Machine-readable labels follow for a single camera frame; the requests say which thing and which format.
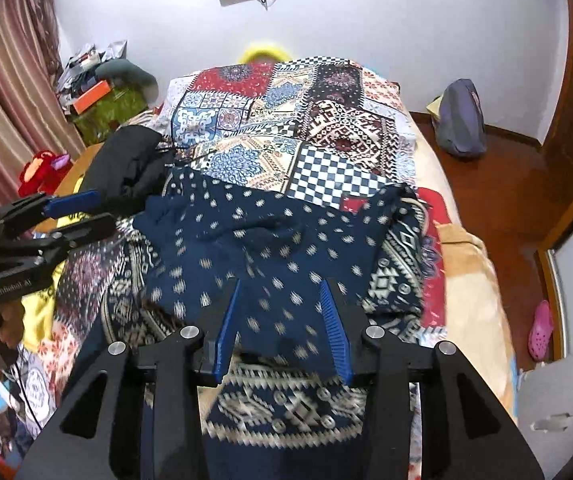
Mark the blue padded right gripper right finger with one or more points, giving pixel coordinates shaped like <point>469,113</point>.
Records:
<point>336,317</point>

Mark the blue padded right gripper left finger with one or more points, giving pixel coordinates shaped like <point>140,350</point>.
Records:
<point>224,343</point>

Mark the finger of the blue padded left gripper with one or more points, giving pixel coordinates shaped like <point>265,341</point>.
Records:
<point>85,232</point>
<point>74,203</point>

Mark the navy patterned hooded garment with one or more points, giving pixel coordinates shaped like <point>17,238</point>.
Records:
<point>281,412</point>

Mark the yellow printed garment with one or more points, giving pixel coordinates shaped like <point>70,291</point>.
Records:
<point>42,330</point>

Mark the black folded garment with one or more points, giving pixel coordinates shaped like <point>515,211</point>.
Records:
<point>128,169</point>

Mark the green patterned box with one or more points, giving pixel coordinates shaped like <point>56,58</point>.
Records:
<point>109,113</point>

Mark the orange flat box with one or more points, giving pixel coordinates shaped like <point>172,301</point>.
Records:
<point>91,96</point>

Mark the striped pink curtain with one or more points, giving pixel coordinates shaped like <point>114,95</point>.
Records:
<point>31,117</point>

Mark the dark green cushion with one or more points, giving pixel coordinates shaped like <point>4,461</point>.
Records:
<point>120,68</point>

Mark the pink croc shoe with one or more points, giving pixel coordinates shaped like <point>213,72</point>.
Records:
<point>541,332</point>

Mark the patchwork patterned bedspread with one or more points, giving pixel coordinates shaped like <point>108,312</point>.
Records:
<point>314,129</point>

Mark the grey plastic drawer cabinet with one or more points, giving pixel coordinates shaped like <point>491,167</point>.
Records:
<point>545,416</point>

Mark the grey-blue backpack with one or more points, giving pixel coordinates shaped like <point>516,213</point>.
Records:
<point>458,120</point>

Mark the yellow round object behind bed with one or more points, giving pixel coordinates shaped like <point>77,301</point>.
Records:
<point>264,50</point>

